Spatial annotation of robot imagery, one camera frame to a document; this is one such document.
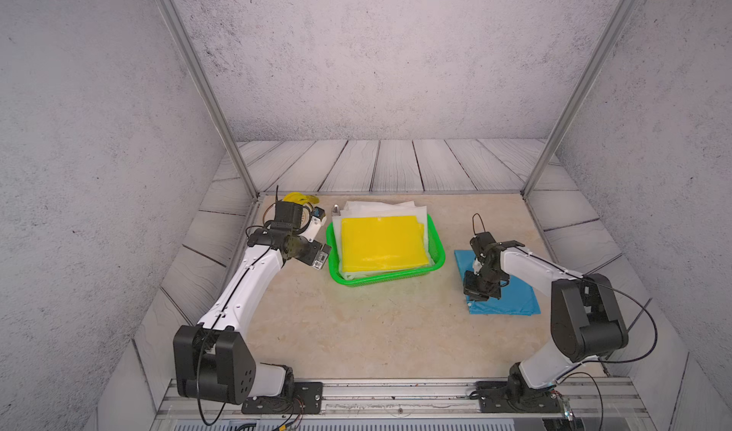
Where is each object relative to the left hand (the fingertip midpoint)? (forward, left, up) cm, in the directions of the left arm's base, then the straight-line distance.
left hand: (316, 246), depth 84 cm
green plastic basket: (+1, -37, -9) cm, 38 cm away
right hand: (-10, -46, -14) cm, 49 cm away
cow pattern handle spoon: (+26, -3, -13) cm, 30 cm away
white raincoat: (+19, -15, -5) cm, 25 cm away
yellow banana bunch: (+32, +12, -12) cm, 36 cm away
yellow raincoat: (+8, -20, -9) cm, 23 cm away
